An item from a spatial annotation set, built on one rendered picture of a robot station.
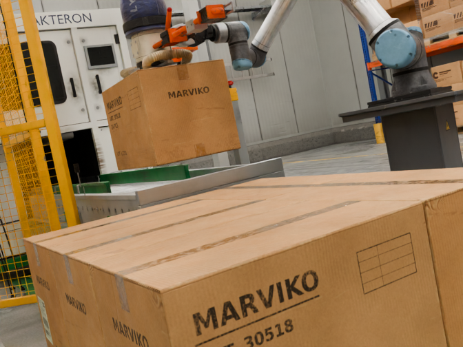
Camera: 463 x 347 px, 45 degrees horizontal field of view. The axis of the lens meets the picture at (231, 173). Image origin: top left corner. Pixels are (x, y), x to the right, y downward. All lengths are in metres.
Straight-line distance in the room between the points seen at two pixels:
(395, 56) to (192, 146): 0.89
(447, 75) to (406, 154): 7.91
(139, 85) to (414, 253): 1.45
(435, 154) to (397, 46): 0.47
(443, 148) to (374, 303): 1.37
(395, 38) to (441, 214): 1.16
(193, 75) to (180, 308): 1.62
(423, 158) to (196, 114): 0.96
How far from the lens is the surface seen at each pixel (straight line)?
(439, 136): 2.39
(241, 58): 2.55
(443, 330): 1.28
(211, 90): 2.41
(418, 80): 2.45
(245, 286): 0.94
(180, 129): 2.33
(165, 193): 2.21
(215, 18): 2.13
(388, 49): 2.28
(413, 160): 2.44
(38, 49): 2.92
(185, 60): 2.59
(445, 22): 10.23
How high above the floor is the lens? 0.75
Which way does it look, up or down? 4 degrees down
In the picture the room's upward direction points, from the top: 11 degrees counter-clockwise
